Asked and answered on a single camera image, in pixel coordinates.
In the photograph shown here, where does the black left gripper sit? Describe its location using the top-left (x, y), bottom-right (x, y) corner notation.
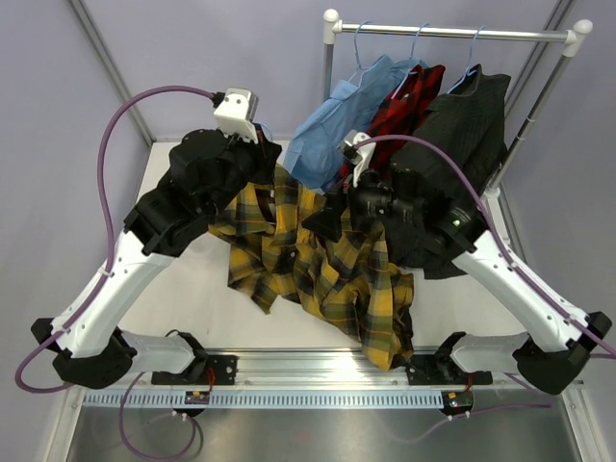
top-left (203, 123), bottom-right (282, 219)

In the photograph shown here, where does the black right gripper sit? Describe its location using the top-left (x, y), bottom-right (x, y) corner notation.
top-left (302, 161), bottom-right (422, 243)

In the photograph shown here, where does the yellow plaid shirt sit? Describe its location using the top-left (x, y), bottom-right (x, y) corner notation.
top-left (209, 167), bottom-right (414, 371)

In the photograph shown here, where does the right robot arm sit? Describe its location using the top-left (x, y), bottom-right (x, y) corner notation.
top-left (303, 169), bottom-right (612, 395)

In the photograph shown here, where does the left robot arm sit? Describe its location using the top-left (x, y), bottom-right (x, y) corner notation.
top-left (31, 129), bottom-right (282, 390)

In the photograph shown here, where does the light blue shirt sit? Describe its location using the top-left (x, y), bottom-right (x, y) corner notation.
top-left (282, 55), bottom-right (427, 192)

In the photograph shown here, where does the red black plaid shirt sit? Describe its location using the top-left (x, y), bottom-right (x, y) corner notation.
top-left (334, 64), bottom-right (446, 184)

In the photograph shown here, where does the dark grey striped shirt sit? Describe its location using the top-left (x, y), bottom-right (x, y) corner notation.
top-left (382, 65), bottom-right (511, 280)

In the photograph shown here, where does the blue hanger of grey shirt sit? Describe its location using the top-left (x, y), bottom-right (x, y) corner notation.
top-left (447, 25), bottom-right (487, 94)

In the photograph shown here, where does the blue hanger of red shirt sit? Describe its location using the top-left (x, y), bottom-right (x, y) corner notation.
top-left (390, 22), bottom-right (430, 100)

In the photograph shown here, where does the metal clothes rack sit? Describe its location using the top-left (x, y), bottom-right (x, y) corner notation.
top-left (321, 8), bottom-right (594, 193)

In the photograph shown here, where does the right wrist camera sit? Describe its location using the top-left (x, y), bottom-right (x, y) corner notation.
top-left (338, 130), bottom-right (375, 188)

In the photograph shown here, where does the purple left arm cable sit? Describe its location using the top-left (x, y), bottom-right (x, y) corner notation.
top-left (13, 85), bottom-right (216, 396)

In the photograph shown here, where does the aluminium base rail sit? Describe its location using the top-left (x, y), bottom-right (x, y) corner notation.
top-left (115, 348), bottom-right (583, 386)

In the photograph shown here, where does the white slotted cable duct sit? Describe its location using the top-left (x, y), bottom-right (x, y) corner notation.
top-left (84, 389), bottom-right (444, 409)

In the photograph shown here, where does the purple cable loop right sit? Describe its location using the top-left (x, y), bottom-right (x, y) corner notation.
top-left (374, 374), bottom-right (552, 443)

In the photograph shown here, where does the purple cable loop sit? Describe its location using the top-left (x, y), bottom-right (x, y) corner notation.
top-left (117, 372), bottom-right (206, 458)
top-left (374, 374), bottom-right (552, 443)

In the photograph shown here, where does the purple cable loop left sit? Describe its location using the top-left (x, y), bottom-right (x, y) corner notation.
top-left (117, 372), bottom-right (206, 458)

